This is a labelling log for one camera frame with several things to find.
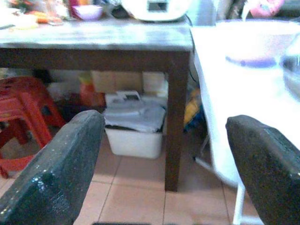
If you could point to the brown cardboard box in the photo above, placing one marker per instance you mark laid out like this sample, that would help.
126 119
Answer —
116 80

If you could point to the pink plastic item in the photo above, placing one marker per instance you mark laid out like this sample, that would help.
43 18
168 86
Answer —
266 7

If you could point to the orange green plastic container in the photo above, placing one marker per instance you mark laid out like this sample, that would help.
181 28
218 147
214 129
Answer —
90 91

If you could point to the white box under table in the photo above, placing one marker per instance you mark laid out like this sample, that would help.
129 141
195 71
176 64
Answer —
154 83

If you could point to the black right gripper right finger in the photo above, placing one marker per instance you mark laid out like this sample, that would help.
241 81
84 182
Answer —
267 168

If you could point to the small purple white bowl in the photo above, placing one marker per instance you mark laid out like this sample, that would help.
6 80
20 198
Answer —
86 11

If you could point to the large white purple-rimmed bowl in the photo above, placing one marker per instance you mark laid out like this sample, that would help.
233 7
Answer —
255 42

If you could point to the white tablecloth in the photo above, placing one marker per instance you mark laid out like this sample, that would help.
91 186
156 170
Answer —
236 82

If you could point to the white folding table leg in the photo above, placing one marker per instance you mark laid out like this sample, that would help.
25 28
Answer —
237 204

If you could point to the white rice cooker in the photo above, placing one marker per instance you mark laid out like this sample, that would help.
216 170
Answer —
157 9

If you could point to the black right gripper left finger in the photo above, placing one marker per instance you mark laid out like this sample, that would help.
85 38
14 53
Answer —
56 173

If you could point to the clear glass bowl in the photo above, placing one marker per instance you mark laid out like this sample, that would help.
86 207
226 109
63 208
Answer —
291 75

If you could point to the dark brown wooden table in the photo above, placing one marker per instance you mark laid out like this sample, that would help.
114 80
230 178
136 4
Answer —
117 47

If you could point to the red plastic stool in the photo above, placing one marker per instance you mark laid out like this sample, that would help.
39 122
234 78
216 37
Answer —
21 117

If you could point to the white plastic storage bin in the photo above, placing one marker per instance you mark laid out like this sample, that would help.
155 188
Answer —
134 138

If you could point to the yellow blue bag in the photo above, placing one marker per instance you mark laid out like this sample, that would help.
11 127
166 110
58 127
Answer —
192 110

